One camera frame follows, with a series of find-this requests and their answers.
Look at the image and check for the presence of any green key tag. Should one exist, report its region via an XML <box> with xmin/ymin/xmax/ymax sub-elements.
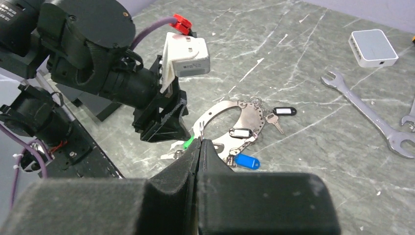
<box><xmin>183</xmin><ymin>135</ymin><xmax>195</xmax><ymax>150</ymax></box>

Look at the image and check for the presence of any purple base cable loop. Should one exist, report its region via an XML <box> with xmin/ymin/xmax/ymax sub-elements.
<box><xmin>0</xmin><ymin>123</ymin><xmax>49</xmax><ymax>212</ymax></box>

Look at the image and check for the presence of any small silver key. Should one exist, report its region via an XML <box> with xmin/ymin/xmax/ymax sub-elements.
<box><xmin>265</xmin><ymin>113</ymin><xmax>284</xmax><ymax>135</ymax></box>

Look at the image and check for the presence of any small silver wrench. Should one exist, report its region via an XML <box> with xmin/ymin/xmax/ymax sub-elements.
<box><xmin>400</xmin><ymin>100</ymin><xmax>415</xmax><ymax>133</ymax></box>

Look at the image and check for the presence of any blue key tag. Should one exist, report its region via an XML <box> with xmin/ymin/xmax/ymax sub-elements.
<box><xmin>235</xmin><ymin>153</ymin><xmax>260</xmax><ymax>170</ymax></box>

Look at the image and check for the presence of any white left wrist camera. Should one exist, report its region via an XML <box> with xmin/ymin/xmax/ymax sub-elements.
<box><xmin>160</xmin><ymin>32</ymin><xmax>210</xmax><ymax>93</ymax></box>

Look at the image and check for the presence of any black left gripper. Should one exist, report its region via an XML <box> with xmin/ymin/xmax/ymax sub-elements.
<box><xmin>132</xmin><ymin>55</ymin><xmax>190</xmax><ymax>143</ymax></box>

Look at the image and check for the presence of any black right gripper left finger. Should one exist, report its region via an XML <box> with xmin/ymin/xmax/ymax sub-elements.
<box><xmin>0</xmin><ymin>139</ymin><xmax>201</xmax><ymax>235</ymax></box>

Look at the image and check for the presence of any metal key organizer plate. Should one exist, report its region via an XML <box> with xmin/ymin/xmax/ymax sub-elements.
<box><xmin>192</xmin><ymin>96</ymin><xmax>266</xmax><ymax>167</ymax></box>

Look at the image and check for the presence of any black key tag white label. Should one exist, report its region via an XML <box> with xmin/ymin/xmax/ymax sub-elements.
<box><xmin>228</xmin><ymin>128</ymin><xmax>254</xmax><ymax>139</ymax></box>

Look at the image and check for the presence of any clear plastic box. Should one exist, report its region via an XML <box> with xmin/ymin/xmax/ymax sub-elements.
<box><xmin>347</xmin><ymin>29</ymin><xmax>399</xmax><ymax>68</ymax></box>

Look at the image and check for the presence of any large silver wrench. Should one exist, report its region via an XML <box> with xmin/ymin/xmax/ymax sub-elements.
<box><xmin>321</xmin><ymin>71</ymin><xmax>415</xmax><ymax>159</ymax></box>

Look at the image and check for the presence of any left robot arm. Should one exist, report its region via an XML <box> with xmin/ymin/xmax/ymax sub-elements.
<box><xmin>0</xmin><ymin>0</ymin><xmax>190</xmax><ymax>142</ymax></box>

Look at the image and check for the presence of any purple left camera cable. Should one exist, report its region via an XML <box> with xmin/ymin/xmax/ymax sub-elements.
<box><xmin>129</xmin><ymin>13</ymin><xmax>193</xmax><ymax>51</ymax></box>

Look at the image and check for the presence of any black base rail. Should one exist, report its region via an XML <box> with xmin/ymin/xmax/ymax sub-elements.
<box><xmin>0</xmin><ymin>76</ymin><xmax>124</xmax><ymax>178</ymax></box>

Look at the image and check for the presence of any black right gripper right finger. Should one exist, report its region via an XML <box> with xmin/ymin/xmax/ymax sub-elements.
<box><xmin>197</xmin><ymin>140</ymin><xmax>341</xmax><ymax>235</ymax></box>

